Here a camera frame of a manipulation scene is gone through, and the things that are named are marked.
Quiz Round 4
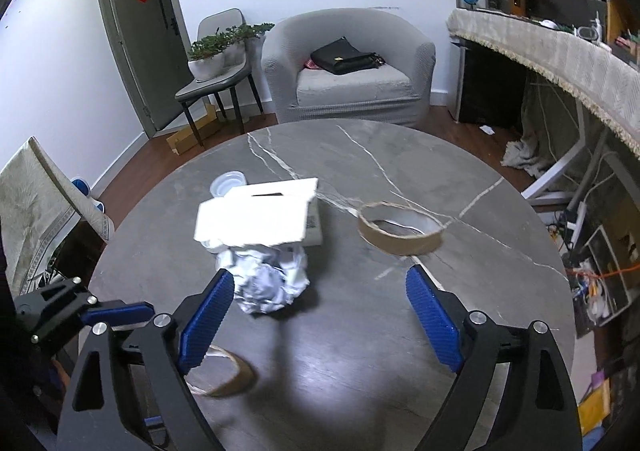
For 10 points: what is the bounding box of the long desk with fringe cloth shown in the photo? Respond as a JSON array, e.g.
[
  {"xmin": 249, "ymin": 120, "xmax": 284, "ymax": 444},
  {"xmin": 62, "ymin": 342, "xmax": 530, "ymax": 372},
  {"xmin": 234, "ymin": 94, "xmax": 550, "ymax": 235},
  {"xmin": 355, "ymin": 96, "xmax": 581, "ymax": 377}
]
[{"xmin": 446, "ymin": 8, "xmax": 639, "ymax": 153}]

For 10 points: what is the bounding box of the potted green plant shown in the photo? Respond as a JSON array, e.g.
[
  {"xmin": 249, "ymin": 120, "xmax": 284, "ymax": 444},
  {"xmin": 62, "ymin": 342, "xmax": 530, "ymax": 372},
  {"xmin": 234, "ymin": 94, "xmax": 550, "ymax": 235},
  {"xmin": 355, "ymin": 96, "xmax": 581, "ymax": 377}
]
[{"xmin": 186, "ymin": 22, "xmax": 274, "ymax": 83}]

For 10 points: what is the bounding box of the grey dining chair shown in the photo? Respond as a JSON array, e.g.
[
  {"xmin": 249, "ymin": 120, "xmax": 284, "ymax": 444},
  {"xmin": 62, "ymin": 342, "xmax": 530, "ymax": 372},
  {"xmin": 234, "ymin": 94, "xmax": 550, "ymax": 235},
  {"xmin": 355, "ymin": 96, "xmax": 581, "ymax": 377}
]
[{"xmin": 175, "ymin": 8, "xmax": 265, "ymax": 147}]

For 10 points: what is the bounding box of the cardboard box on floor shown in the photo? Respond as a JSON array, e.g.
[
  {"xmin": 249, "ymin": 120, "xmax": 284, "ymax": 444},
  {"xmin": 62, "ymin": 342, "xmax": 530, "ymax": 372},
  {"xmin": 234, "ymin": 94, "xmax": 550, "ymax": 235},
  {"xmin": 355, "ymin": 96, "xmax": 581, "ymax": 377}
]
[{"xmin": 166, "ymin": 104, "xmax": 222, "ymax": 156}]

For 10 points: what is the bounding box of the white plastic lid far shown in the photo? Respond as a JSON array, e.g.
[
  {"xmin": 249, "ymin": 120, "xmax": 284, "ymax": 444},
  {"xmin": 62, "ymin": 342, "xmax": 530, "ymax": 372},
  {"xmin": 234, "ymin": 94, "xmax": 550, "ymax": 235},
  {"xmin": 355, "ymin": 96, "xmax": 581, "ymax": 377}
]
[{"xmin": 209, "ymin": 171, "xmax": 247, "ymax": 198}]

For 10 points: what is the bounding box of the white paper ball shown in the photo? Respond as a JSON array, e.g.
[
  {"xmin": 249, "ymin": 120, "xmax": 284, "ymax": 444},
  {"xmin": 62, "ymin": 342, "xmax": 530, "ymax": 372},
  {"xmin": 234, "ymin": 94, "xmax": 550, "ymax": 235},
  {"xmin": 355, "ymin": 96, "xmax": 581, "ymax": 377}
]
[{"xmin": 216, "ymin": 243, "xmax": 310, "ymax": 315}]

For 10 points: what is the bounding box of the beige patterned tablecloth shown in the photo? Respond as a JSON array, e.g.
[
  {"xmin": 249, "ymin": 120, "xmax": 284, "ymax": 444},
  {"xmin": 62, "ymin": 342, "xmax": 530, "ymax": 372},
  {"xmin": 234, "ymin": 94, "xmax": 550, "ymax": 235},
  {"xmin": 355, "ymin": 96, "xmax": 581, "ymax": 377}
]
[{"xmin": 1, "ymin": 137, "xmax": 115, "ymax": 296}]

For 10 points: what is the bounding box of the torn white cardboard box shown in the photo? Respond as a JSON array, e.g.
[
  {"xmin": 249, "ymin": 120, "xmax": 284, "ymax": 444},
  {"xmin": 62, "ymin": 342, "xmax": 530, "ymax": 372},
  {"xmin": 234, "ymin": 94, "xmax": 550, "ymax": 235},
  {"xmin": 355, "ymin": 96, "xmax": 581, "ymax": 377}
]
[{"xmin": 193, "ymin": 178, "xmax": 322, "ymax": 253}]

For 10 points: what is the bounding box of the round grey marble table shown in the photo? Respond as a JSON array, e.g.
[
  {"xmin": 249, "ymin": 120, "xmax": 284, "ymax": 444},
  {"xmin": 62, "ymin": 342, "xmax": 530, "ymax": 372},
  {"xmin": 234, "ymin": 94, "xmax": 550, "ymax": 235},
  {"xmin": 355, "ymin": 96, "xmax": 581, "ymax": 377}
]
[{"xmin": 91, "ymin": 120, "xmax": 575, "ymax": 450}]

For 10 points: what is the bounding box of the grey door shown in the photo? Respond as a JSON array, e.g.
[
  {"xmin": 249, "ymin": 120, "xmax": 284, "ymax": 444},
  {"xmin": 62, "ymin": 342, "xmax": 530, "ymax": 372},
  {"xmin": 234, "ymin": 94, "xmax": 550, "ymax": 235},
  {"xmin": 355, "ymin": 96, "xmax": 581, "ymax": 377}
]
[{"xmin": 98, "ymin": 0, "xmax": 192, "ymax": 138}]

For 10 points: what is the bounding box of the black handbag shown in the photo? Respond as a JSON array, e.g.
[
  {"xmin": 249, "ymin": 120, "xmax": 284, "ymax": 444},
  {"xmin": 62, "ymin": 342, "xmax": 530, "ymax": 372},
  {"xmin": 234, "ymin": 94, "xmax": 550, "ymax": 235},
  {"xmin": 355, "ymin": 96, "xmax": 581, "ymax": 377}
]
[{"xmin": 310, "ymin": 37, "xmax": 386, "ymax": 75}]

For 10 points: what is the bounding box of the brown tape ring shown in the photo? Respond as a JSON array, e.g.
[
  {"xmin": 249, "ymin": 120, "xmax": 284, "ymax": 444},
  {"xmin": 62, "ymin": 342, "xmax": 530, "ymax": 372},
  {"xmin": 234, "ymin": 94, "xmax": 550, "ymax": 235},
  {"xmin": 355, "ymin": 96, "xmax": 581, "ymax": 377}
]
[
  {"xmin": 356, "ymin": 200, "xmax": 447, "ymax": 257},
  {"xmin": 183, "ymin": 343, "xmax": 257, "ymax": 399}
]

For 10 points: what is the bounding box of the grey armchair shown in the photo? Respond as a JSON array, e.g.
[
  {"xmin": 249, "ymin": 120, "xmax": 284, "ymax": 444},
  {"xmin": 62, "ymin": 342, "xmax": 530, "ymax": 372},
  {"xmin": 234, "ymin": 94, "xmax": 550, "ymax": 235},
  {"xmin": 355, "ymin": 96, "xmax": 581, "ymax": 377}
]
[{"xmin": 260, "ymin": 8, "xmax": 436, "ymax": 126}]

